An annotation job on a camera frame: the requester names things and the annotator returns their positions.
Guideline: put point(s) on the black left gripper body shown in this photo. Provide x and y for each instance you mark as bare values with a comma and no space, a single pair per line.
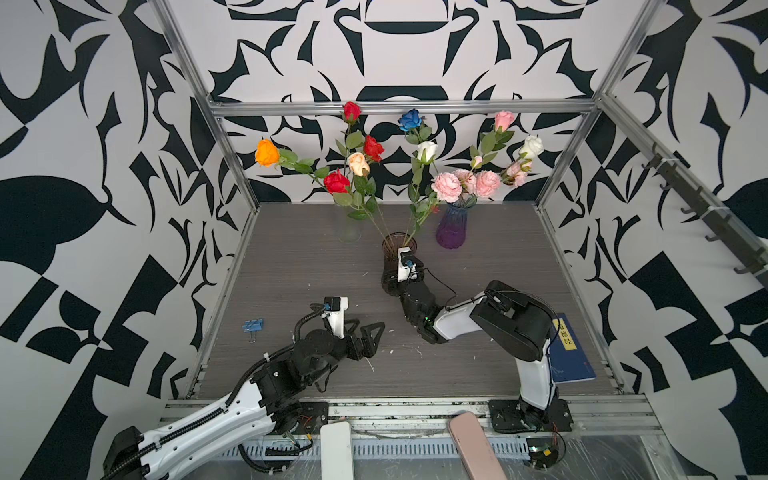
343,348

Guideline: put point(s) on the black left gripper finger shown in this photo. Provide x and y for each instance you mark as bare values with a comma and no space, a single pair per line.
370,337
350,327

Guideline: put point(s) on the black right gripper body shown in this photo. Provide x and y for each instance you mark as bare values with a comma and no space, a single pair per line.
407,292

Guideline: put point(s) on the dark maroon glass vase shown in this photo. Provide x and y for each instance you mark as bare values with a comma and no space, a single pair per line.
390,246

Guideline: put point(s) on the purple blue glass vase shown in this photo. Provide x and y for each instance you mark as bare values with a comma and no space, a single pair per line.
452,229

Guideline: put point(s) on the pink peony flower spray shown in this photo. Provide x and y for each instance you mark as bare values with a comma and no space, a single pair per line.
515,175

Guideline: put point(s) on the small white artificial rose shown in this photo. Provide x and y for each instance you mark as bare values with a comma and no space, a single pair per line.
426,151

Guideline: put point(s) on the large red artificial rose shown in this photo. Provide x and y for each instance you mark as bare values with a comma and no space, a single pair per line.
372,148

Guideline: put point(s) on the blue artificial rose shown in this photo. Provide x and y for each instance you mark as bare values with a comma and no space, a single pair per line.
414,127

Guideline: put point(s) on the pink artificial rose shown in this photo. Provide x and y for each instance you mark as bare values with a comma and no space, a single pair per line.
492,142

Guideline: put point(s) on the orange artificial rose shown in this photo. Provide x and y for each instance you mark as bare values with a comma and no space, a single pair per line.
268,154

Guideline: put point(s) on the small red artificial rose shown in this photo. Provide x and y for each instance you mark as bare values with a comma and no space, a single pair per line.
352,136

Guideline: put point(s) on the clear glass vase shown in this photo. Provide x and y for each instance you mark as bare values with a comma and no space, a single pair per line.
348,228

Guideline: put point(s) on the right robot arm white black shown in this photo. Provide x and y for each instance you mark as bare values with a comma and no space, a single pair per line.
519,323

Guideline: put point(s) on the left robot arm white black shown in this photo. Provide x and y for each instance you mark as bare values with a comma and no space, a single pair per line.
263,401

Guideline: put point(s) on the blue binder clip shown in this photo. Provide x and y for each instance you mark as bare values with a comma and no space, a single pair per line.
252,327

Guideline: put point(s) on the white phone-like device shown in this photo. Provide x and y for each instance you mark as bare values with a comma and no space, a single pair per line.
336,452

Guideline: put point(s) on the blue book yellow label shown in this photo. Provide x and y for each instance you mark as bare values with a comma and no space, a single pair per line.
568,360

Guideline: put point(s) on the pink phone-like device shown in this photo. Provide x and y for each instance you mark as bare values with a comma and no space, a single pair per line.
474,448

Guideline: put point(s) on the small circuit board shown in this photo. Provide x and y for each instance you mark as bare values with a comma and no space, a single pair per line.
545,452

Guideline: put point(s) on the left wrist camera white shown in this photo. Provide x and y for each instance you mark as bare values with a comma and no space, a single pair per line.
335,308

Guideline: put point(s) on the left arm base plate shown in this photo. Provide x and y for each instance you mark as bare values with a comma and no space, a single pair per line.
307,417

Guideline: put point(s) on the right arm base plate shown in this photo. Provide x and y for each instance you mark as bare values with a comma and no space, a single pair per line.
510,417

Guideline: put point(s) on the grey hook rack rail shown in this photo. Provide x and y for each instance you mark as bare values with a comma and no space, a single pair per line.
701,204

